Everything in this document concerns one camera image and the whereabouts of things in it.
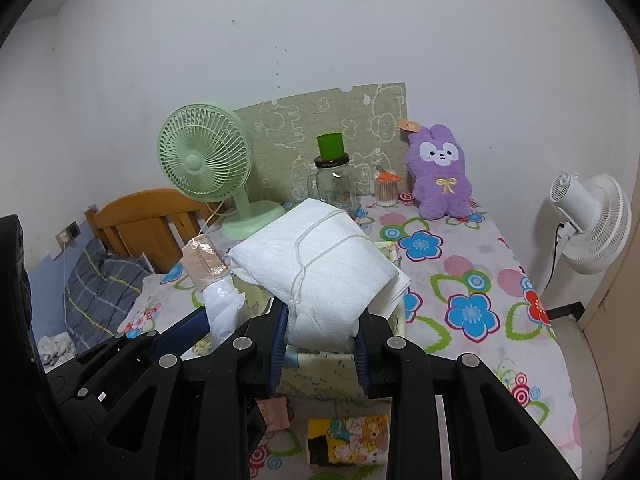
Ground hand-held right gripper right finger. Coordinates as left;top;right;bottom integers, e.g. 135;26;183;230
352;310;581;480

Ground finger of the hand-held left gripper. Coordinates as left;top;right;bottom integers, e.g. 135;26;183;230
75;306;208;361
55;312;213;428

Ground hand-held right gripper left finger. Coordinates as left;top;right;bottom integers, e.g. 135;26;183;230
100;302;290;480

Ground cartoon print fabric storage box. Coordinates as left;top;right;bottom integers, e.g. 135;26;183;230
192;241;408;402

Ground pink cat print packet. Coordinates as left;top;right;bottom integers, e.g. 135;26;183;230
257;396;293;433

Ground beige stockings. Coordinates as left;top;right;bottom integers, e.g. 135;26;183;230
180;234;247;348

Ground yellow cartoon tissue pack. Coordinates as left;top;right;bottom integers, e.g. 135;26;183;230
306;414;392;466

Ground white towel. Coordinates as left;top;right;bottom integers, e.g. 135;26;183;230
227;199;413;353

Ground grey plaid pillow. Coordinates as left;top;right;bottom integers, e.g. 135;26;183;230
64;237;156;346

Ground crumpled white cloth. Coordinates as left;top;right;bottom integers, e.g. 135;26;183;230
37;332;76;368

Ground wooden bed headboard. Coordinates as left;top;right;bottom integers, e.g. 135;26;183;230
85;189;216;273

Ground floral tablecloth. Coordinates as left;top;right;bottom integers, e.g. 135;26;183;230
117;195;583;480

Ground green desk fan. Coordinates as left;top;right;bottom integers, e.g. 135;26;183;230
158;104;287;241

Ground toothpick holder with orange lid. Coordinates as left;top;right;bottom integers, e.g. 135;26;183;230
375;166;401;208

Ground purple plush bunny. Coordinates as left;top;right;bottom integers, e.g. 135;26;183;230
404;124;473;221

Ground green plastic cup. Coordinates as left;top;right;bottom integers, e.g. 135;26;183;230
316;132;347;161

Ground green printed board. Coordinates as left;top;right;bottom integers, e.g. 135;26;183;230
232;82;408;206

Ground white standing fan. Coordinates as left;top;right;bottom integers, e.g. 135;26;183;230
549;172;632;276

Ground white fan cord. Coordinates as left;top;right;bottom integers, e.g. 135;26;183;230
205;200;233;233

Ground wall socket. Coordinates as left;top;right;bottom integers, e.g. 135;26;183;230
55;221;81;248

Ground glass jar with handle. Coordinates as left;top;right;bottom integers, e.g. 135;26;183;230
305;156;358;221

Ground black fan cable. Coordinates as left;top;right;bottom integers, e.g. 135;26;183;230
542;225;566;296

